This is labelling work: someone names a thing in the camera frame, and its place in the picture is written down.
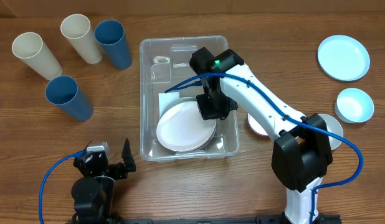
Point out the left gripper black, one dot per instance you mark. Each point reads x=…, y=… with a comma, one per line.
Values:
x=119, y=168

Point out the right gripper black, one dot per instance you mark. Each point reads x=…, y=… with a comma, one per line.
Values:
x=210, y=111

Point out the grey plate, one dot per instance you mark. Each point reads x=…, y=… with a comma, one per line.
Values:
x=170, y=105

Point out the pink plate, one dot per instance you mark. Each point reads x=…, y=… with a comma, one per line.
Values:
x=183, y=127

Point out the pink bowl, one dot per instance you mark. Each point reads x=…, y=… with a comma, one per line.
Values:
x=255, y=126

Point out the light blue plate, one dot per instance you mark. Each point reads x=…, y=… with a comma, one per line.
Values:
x=343, y=58

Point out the cream cup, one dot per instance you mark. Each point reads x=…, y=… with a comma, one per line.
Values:
x=77, y=29
x=32, y=50

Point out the light blue bowl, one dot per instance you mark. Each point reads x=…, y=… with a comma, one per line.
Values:
x=353, y=105

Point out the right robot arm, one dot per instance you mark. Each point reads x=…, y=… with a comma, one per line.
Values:
x=300, y=156

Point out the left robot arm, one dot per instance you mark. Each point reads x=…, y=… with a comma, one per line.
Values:
x=93, y=193

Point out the clear plastic storage bin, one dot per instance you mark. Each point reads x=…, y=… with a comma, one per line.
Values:
x=164, y=62

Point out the blue cup lower left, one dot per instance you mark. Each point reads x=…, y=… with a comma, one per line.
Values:
x=65, y=93

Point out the blue cup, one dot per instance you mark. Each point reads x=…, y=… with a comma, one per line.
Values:
x=110, y=34
x=65, y=93

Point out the blue cup top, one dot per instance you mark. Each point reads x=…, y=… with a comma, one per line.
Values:
x=110, y=34

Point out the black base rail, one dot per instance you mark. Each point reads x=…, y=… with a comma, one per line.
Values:
x=259, y=219

